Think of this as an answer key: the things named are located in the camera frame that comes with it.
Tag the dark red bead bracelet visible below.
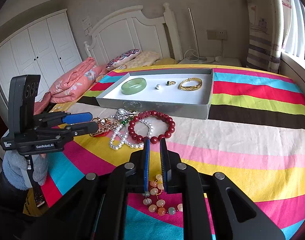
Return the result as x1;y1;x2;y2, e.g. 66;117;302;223
128;109;176;145

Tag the white pearl necklace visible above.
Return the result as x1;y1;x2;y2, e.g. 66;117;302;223
109;114;155;151

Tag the silver flower brooch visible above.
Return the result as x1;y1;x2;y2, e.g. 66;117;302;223
115;108;137;121

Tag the multicolour agate bead bracelet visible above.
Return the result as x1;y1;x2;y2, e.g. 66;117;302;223
142;173;183;217

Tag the green jade bangle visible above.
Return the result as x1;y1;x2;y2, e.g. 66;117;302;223
121;77;147;95

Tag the gold bangle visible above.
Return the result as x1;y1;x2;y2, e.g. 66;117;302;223
178;77;203;92

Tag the grey gloved left hand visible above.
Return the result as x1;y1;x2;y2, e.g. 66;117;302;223
2;150;49;190

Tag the folded pink floral quilt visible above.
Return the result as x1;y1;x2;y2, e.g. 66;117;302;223
34;57;108;115

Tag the grey shallow cardboard box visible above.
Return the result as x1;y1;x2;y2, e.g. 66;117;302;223
96;68;214;119

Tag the white wardrobe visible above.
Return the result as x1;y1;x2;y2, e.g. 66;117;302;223
0;10;82;100

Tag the embroidered patterned pillow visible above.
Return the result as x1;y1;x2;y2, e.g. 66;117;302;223
106;49;141;70

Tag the beige pillow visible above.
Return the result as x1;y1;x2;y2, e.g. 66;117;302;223
117;51;160;69

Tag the striped colourful bed sheet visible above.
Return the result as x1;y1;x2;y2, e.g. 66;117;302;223
41;67;305;239

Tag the white wooden headboard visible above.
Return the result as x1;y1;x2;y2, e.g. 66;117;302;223
84;3;183;65

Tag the striped curtain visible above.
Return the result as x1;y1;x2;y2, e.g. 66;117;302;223
246;0;284;73

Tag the white charging cable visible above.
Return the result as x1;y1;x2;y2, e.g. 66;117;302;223
183;48;208;62

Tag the wall socket plate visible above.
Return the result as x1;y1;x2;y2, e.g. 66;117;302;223
207;30;227;41

